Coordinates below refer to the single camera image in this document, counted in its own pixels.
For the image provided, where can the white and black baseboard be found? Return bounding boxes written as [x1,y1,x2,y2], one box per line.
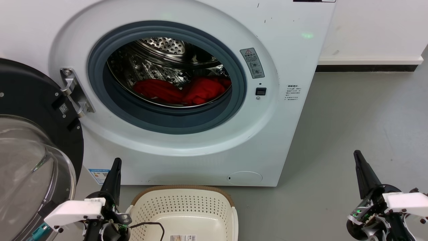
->
[316,56,424,73]

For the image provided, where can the grey rubber door gasket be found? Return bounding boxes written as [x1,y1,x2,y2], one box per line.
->
[88,21,247,135]

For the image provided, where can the teal cable connector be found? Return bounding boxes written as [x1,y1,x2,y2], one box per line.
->
[33,224,48,240]

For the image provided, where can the stainless steel washing machine drum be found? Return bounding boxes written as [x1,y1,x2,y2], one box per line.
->
[107,37,232,108]

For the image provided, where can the red basketball jersey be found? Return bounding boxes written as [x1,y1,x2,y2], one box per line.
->
[133,77,232,106]

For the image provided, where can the cream perforated laundry basket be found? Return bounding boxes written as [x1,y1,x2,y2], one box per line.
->
[125,185,239,241]

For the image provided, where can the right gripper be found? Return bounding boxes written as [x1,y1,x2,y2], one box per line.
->
[346,150,428,241]

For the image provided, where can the black washer door with glass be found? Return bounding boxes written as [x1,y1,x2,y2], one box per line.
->
[0,59,84,241]

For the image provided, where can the white front-load washing machine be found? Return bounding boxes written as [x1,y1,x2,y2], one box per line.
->
[0,0,336,187]

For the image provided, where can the round white filter cover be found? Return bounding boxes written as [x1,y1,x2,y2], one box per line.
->
[227,171,263,185]

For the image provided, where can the blue energy label sticker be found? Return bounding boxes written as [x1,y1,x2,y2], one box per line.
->
[89,168,111,185]

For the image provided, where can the silver metal door hinge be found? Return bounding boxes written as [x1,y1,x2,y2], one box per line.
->
[60,68,95,117]

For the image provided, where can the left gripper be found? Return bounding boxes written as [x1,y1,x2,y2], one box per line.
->
[43,158,132,241]

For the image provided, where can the grey warning sticker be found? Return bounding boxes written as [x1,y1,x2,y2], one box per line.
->
[240,48,265,79]

